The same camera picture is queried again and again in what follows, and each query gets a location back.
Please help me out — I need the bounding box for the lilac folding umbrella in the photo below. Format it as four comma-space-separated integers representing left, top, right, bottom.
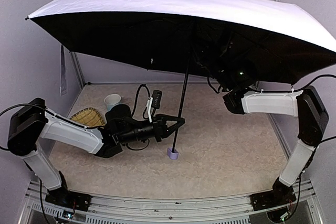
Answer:
25, 0, 336, 161

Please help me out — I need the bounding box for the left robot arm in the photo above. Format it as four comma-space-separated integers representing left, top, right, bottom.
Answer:
7, 98, 185, 191

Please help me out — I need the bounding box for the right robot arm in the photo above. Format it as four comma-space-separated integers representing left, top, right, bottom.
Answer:
223, 86, 329, 188

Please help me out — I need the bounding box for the woven bamboo tray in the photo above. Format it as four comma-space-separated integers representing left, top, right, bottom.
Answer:
70, 107, 105, 127

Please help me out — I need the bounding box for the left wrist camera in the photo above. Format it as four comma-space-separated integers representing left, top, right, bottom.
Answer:
146, 90, 162, 123

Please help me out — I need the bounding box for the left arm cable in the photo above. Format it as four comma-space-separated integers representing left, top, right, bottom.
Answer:
131, 83, 151, 120

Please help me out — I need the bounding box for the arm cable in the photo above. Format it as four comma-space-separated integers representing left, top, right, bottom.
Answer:
293, 74, 336, 91
131, 83, 151, 120

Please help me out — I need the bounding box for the aluminium front rail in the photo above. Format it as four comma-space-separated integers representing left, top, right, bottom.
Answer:
17, 180, 327, 223

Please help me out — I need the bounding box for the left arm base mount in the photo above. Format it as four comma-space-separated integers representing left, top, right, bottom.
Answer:
45, 188, 92, 212

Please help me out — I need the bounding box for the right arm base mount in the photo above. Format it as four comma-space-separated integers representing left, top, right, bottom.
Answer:
250, 186, 297, 211

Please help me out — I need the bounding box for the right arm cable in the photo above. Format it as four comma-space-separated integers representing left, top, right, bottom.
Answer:
293, 74, 336, 91

